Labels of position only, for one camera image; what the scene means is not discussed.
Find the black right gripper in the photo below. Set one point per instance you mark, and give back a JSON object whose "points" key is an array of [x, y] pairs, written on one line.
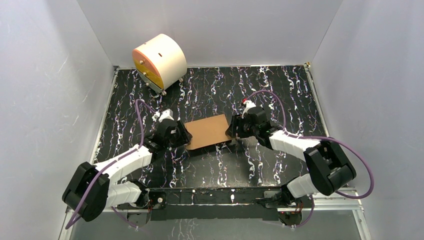
{"points": [[237, 121]]}

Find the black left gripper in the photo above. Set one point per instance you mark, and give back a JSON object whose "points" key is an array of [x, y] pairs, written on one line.
{"points": [[182, 135]]}

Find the brown cardboard box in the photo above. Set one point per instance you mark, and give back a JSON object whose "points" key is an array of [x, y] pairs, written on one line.
{"points": [[207, 131]]}

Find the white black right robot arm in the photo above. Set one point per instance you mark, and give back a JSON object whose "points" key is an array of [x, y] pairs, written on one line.
{"points": [[328, 166]]}

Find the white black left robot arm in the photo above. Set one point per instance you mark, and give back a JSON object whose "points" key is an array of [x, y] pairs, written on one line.
{"points": [[95, 187]]}

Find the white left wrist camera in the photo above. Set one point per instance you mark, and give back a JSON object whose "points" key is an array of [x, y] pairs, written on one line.
{"points": [[160, 116]]}

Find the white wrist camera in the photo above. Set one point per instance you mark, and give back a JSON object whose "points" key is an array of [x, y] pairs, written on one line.
{"points": [[247, 105], [160, 116]]}

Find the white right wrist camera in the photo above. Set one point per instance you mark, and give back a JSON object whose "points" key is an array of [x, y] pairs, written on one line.
{"points": [[247, 105]]}

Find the left aluminium table edge rail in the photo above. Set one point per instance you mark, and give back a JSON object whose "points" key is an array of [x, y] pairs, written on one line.
{"points": [[104, 109]]}

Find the aluminium table edge rail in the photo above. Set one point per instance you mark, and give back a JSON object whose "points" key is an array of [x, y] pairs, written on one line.
{"points": [[104, 109], [307, 67]]}

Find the aluminium front frame rail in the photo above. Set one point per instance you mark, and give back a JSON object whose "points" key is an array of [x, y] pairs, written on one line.
{"points": [[226, 214]]}

